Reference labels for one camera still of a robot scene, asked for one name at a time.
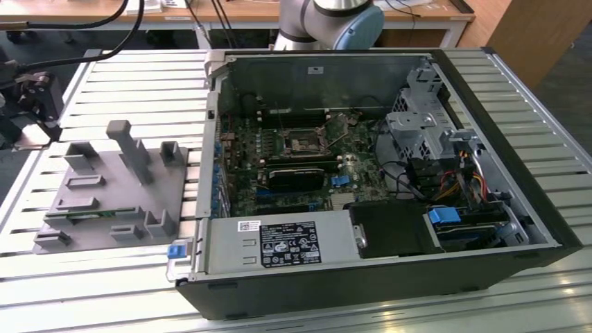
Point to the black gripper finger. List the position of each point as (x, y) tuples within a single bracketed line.
[(45, 100)]

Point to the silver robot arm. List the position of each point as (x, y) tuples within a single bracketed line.
[(324, 24)]

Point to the black RAM slot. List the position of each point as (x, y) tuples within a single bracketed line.
[(300, 118)]

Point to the CPU socket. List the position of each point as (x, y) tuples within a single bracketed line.
[(302, 144)]

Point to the wooden desk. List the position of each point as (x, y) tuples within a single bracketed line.
[(69, 15)]

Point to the grey parts rack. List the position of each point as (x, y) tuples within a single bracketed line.
[(114, 194)]

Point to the green RAM stick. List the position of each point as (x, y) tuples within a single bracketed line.
[(104, 212)]

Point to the white box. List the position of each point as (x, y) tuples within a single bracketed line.
[(142, 7)]

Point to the blue case latch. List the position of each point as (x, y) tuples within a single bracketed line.
[(176, 251)]

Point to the grey power supply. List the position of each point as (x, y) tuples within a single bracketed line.
[(221, 243)]

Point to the black RAM stick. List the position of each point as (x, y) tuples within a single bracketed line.
[(300, 163)]

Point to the black graphics card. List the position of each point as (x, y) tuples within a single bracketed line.
[(296, 180)]

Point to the thin metal locking lever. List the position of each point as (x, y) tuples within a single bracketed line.
[(330, 142)]

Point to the blue flat connector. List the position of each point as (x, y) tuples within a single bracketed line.
[(341, 180)]

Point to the green motherboard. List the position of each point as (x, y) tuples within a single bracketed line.
[(356, 163)]

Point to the silver chipset heatsink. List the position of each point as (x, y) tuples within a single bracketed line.
[(342, 202)]

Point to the silver metal disk bay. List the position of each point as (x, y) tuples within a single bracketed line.
[(416, 135)]

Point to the black PC case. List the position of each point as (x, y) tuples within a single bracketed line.
[(324, 295)]

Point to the black plastic cover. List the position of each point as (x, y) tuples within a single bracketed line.
[(393, 229)]

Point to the hard disk in blue carrier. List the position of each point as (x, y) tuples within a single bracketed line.
[(444, 215)]

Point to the wooden cabinet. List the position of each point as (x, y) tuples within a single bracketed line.
[(532, 41)]

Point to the grey wrist mount block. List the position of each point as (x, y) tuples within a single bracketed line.
[(9, 74)]

